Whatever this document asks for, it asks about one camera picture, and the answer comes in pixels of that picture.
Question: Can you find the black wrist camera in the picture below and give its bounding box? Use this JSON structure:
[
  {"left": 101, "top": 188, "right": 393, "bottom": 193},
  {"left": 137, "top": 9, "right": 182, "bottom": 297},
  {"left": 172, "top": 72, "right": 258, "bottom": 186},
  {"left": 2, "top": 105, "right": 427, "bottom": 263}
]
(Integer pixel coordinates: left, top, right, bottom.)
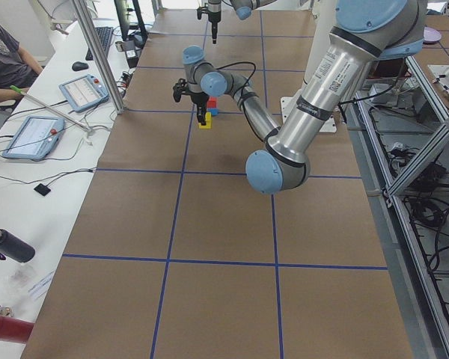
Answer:
[
  {"left": 173, "top": 78, "right": 189, "bottom": 102},
  {"left": 197, "top": 6, "right": 209, "bottom": 20}
]

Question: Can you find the seated person grey shirt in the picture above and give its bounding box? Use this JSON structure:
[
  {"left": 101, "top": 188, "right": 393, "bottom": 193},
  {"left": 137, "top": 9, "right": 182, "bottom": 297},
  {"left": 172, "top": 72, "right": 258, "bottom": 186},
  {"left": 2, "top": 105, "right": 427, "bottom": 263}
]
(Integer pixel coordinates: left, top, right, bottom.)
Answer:
[{"left": 0, "top": 25, "right": 43, "bottom": 102}]

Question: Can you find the blue cube block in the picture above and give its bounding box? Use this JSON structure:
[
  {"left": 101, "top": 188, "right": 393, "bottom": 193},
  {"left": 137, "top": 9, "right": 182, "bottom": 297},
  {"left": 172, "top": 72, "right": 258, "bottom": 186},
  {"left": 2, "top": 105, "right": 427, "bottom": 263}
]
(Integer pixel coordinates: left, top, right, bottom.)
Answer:
[{"left": 207, "top": 108, "right": 219, "bottom": 117}]

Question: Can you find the yellow cube block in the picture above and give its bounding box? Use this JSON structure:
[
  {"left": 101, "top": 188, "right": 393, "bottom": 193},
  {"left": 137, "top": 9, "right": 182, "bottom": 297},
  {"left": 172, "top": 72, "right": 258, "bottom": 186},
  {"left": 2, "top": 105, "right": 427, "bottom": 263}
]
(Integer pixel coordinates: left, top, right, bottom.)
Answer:
[{"left": 198, "top": 112, "right": 213, "bottom": 129}]

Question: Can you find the black braided cable left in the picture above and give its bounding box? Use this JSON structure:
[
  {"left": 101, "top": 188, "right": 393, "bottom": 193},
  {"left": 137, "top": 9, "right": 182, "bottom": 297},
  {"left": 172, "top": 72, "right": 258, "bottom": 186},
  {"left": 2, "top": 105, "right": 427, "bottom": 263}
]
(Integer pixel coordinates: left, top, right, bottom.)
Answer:
[{"left": 213, "top": 61, "right": 257, "bottom": 98}]

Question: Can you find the black water bottle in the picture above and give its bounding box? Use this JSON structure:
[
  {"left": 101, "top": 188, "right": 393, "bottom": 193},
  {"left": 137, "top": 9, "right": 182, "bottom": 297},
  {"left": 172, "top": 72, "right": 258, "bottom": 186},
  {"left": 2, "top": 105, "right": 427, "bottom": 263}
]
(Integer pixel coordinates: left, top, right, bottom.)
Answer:
[{"left": 0, "top": 229, "right": 35, "bottom": 263}]

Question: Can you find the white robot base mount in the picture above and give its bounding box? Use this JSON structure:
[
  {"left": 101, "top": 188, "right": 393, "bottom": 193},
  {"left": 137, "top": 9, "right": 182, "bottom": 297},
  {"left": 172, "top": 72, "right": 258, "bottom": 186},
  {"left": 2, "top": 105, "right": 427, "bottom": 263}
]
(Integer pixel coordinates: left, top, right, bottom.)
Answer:
[{"left": 279, "top": 0, "right": 340, "bottom": 134}]

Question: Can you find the black keyboard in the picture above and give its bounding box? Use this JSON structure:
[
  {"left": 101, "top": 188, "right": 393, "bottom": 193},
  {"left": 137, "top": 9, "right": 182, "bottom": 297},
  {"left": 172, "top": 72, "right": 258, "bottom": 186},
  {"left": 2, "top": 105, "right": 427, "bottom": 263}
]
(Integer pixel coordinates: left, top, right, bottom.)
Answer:
[{"left": 95, "top": 26, "right": 114, "bottom": 58}]

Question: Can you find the aluminium frame post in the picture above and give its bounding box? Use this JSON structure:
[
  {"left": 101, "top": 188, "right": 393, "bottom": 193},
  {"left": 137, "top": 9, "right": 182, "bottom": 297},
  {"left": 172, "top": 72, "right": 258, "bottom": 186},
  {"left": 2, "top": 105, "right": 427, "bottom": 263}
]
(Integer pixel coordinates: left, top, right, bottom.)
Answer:
[{"left": 71, "top": 0, "right": 124, "bottom": 114}]

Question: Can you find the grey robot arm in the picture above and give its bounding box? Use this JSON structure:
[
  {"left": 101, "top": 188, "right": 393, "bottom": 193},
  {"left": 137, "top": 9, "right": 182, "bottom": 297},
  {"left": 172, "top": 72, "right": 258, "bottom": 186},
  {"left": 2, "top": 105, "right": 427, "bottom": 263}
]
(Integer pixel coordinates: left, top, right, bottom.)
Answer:
[
  {"left": 173, "top": 1, "right": 427, "bottom": 194},
  {"left": 197, "top": 0, "right": 275, "bottom": 44}
]

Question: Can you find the red cube block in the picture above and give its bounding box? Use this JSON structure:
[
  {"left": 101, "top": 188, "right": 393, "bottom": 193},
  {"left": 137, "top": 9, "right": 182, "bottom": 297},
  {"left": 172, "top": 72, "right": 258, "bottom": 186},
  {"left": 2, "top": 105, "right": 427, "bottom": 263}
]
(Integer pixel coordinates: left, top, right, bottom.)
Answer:
[{"left": 207, "top": 97, "right": 218, "bottom": 109}]

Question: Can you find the teach pendant far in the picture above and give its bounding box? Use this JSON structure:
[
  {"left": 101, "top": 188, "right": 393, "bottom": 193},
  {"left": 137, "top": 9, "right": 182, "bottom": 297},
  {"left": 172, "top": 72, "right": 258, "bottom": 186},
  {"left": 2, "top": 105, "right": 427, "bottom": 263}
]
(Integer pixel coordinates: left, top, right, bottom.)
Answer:
[{"left": 58, "top": 74, "right": 109, "bottom": 113}]

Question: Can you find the teach pendant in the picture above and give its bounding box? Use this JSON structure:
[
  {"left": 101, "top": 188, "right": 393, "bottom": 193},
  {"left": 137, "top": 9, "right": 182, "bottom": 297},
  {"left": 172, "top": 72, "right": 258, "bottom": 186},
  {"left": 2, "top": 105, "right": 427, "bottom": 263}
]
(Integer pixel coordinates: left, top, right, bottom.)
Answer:
[
  {"left": 58, "top": 74, "right": 109, "bottom": 113},
  {"left": 2, "top": 115, "right": 65, "bottom": 160}
]

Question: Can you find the red fire extinguisher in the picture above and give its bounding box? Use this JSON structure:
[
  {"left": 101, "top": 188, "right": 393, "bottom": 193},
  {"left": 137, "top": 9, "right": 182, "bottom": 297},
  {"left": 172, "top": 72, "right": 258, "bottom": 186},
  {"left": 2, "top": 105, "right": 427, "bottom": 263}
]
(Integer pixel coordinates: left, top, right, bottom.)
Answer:
[{"left": 0, "top": 315, "right": 34, "bottom": 344}]

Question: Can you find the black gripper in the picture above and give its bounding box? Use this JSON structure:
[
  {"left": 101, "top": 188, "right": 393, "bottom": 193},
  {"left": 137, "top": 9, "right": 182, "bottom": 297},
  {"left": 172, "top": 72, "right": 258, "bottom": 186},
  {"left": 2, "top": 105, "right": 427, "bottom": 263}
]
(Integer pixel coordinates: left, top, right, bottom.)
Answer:
[
  {"left": 207, "top": 0, "right": 222, "bottom": 44},
  {"left": 190, "top": 92, "right": 210, "bottom": 126}
]

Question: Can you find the black computer mouse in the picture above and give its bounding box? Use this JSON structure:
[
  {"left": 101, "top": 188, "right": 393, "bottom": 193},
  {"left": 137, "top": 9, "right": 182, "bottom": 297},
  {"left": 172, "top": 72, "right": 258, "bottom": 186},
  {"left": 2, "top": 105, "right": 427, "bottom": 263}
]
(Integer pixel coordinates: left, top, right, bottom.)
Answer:
[{"left": 71, "top": 61, "right": 89, "bottom": 72}]

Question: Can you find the teach pendant near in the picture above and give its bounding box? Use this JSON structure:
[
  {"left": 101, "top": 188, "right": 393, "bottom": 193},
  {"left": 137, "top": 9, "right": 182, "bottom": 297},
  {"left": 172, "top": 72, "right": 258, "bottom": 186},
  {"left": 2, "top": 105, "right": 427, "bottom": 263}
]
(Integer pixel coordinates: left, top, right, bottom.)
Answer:
[{"left": 2, "top": 115, "right": 65, "bottom": 160}]

